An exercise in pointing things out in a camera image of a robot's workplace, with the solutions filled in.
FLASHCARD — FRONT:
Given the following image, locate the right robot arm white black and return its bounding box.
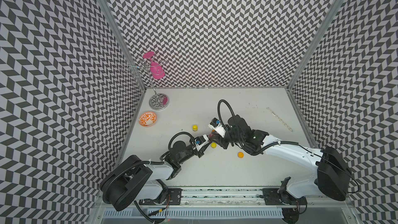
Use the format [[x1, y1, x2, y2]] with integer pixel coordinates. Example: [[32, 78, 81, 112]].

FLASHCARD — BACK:
[[209, 115, 352, 205]]

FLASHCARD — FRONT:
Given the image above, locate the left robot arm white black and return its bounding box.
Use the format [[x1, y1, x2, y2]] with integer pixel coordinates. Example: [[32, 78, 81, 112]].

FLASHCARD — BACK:
[[100, 136, 210, 211]]

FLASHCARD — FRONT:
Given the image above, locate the yellow paint jar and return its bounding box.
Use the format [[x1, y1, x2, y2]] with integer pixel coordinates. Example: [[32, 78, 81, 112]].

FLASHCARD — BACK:
[[192, 124, 199, 131]]

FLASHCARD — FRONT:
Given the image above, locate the clear plastic ruler strip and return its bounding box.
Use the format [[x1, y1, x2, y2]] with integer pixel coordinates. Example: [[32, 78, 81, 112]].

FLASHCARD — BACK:
[[267, 107, 293, 132]]

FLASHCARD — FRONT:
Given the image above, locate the orange patterned ceramic bowl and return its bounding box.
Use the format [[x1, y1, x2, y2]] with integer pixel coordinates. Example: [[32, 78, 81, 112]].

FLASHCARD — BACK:
[[138, 111, 158, 127]]

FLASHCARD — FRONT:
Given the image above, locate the chrome glass holder stand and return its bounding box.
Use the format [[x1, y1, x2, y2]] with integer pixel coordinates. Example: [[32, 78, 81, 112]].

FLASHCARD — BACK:
[[127, 59, 170, 111]]

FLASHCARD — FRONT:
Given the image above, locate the pink plastic wine glass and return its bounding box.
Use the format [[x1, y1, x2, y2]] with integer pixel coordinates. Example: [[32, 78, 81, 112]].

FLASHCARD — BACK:
[[143, 51, 165, 80]]

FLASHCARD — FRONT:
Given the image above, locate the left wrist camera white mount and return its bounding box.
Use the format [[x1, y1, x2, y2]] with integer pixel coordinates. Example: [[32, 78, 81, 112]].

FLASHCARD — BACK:
[[195, 135, 209, 148]]

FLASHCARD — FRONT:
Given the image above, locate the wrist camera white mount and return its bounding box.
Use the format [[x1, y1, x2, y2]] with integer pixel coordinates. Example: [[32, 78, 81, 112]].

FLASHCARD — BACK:
[[208, 118, 226, 138], [195, 135, 209, 148]]

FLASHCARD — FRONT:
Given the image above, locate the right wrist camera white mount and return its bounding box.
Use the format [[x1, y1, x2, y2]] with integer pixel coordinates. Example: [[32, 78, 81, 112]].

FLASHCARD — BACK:
[[208, 118, 226, 138]]

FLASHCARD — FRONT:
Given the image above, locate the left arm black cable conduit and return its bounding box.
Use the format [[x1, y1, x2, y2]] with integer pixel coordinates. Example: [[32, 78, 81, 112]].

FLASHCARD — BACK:
[[167, 131, 196, 151]]

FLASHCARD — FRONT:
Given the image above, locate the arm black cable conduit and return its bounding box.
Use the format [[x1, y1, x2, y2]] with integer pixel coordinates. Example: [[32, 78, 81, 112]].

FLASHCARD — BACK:
[[217, 99, 237, 131], [167, 131, 196, 151]]

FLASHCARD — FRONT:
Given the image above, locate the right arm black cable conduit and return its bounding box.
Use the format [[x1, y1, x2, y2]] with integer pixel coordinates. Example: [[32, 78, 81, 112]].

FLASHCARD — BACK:
[[217, 99, 237, 131]]

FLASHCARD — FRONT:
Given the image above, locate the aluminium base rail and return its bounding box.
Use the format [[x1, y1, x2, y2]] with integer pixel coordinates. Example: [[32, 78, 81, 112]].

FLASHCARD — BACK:
[[93, 186, 355, 209]]

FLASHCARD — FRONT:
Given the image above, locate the aluminium corner post right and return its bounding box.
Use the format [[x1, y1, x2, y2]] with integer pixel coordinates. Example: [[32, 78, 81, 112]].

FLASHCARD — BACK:
[[286, 0, 345, 91]]

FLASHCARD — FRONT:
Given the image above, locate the aluminium corner post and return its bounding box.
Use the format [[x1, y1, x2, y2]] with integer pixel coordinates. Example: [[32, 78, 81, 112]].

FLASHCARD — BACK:
[[96, 0, 146, 90], [286, 0, 345, 91]]

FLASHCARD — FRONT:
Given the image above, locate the aluminium corner post left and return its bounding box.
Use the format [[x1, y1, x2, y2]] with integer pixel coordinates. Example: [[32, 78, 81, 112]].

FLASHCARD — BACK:
[[96, 0, 146, 90]]

